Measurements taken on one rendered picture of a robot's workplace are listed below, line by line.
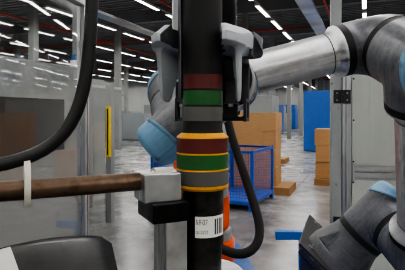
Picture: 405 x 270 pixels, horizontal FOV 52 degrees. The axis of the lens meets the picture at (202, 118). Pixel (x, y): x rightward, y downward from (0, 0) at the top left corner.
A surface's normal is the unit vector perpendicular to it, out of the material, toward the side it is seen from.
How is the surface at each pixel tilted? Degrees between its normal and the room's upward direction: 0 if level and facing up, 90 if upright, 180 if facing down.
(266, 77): 110
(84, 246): 34
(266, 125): 90
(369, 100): 90
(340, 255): 71
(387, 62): 93
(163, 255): 90
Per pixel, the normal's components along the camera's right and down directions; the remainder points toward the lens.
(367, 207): -0.77, -0.48
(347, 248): -0.22, -0.31
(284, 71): 0.16, 0.35
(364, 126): -0.16, 0.01
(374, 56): -0.98, 0.06
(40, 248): 0.40, -0.80
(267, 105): -0.37, 0.01
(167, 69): 0.96, 0.07
